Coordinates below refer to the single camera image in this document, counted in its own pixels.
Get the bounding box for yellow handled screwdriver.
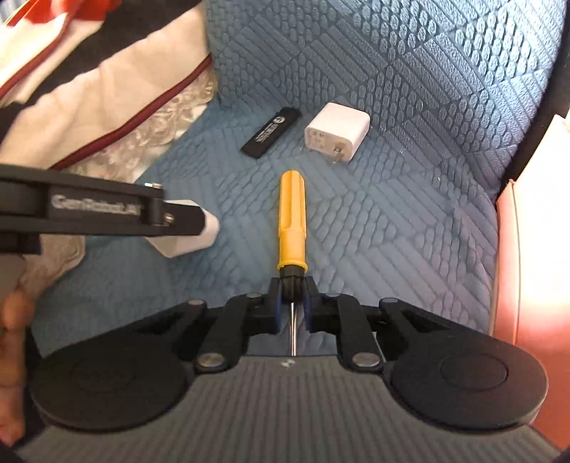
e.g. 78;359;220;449
277;170;308;356

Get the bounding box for small white charger cube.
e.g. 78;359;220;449
146;200;220;259

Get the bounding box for white charger with prongs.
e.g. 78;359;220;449
304;102;371;163

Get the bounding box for black lighter with print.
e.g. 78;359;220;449
240;107;301;159

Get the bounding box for person's left hand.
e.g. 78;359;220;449
1;286;34;447

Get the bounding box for pink cardboard box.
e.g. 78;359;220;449
493;116;569;448

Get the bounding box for blue textured sofa cover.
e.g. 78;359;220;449
32;1;567;354

